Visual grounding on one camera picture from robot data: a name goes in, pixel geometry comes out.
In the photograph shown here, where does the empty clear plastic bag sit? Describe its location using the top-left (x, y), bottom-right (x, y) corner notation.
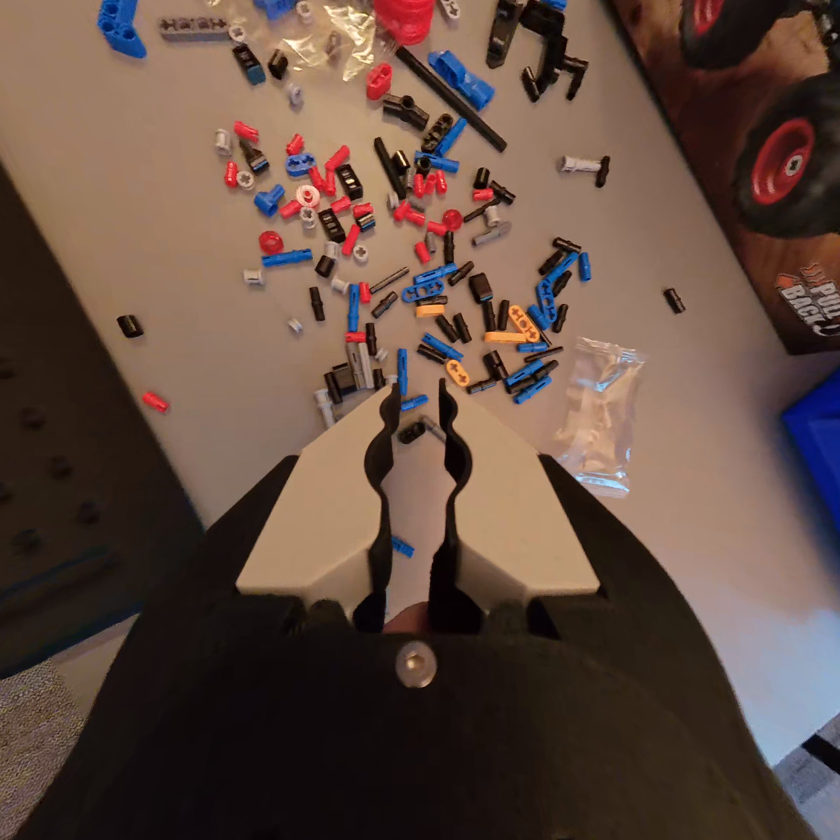
top-left (551, 338), bottom-right (647, 500)

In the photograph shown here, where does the black and grey pin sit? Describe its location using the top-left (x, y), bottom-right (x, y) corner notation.
top-left (559, 155), bottom-right (611, 188)

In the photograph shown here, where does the large black angled connector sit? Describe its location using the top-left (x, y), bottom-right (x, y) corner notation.
top-left (518, 0), bottom-right (589, 102)

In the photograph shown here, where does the red toy wheel hub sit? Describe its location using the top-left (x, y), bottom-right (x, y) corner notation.
top-left (374, 0), bottom-right (435, 46)

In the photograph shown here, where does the black dimpled mat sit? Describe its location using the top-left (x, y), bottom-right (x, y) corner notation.
top-left (0, 164), bottom-right (206, 677)

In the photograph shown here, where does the blue storage bin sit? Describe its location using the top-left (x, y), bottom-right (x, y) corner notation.
top-left (781, 371), bottom-right (840, 534)

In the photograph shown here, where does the blue wedge toy piece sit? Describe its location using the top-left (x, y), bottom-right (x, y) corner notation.
top-left (428, 51), bottom-right (495, 110)

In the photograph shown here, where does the pile of small coloured pins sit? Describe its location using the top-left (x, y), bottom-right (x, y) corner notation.
top-left (213, 118), bottom-right (592, 559)

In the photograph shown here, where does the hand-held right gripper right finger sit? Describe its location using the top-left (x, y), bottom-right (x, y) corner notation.
top-left (427, 378), bottom-right (602, 634)

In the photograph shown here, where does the monster truck toy set box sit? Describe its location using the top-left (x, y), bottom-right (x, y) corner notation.
top-left (610, 0), bottom-right (840, 355)

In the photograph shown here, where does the small black angled connector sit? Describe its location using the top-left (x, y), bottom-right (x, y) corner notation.
top-left (487, 0), bottom-right (521, 70)

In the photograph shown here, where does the grey desk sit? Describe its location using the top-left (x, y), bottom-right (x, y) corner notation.
top-left (0, 0), bottom-right (840, 769)

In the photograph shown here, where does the blue holed toy beam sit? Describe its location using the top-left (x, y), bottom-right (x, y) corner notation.
top-left (97, 0), bottom-right (147, 59)

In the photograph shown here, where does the long black toy axle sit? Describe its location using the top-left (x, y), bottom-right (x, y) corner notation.
top-left (395, 46), bottom-right (508, 153)

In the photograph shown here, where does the small black toy piece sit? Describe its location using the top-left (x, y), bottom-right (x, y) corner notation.
top-left (231, 42), bottom-right (268, 86)

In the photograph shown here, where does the dark grey holed beam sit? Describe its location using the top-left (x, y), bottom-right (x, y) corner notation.
top-left (159, 16), bottom-right (231, 42)

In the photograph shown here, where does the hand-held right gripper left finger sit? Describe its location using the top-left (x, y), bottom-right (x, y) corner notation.
top-left (235, 382), bottom-right (403, 634)

